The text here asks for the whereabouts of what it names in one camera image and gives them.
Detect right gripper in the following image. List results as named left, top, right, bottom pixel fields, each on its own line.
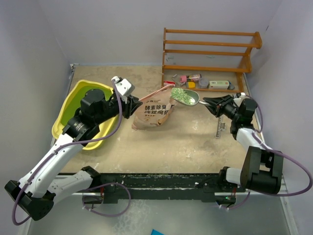
left=202, top=94, right=241, bottom=121

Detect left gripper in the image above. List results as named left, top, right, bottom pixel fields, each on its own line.
left=94, top=94, right=142, bottom=125

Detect pink cat litter bag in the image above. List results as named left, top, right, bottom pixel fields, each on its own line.
left=132, top=85, right=177, bottom=130

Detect silver metal scoop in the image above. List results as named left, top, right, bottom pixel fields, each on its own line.
left=171, top=88, right=209, bottom=106

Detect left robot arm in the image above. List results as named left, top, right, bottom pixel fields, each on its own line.
left=4, top=89, right=142, bottom=226

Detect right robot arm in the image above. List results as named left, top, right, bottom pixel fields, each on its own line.
left=201, top=93, right=283, bottom=194

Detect green white box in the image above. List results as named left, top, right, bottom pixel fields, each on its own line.
left=208, top=80, right=230, bottom=90

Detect red white small box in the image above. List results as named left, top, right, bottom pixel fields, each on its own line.
left=163, top=81, right=176, bottom=86

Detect yellow green litter box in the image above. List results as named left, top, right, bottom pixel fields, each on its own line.
left=51, top=80, right=118, bottom=151

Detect grey ruler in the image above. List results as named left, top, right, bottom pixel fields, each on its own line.
left=215, top=116, right=226, bottom=139

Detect clear round jar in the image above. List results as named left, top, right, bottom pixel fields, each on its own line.
left=198, top=77, right=209, bottom=89

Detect orange wooden shelf rack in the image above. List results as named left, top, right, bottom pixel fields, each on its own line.
left=161, top=28, right=263, bottom=93

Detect blue object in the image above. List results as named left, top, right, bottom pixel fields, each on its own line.
left=151, top=229, right=164, bottom=235

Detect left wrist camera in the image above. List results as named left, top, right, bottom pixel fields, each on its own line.
left=111, top=76, right=135, bottom=99

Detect black base frame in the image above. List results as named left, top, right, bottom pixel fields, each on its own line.
left=79, top=173, right=245, bottom=204

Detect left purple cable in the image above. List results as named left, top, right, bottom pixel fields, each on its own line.
left=12, top=80, right=132, bottom=226

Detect purple cable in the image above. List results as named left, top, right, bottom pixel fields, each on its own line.
left=220, top=94, right=313, bottom=211
left=12, top=80, right=132, bottom=226

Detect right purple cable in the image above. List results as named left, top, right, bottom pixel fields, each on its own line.
left=220, top=94, right=313, bottom=211

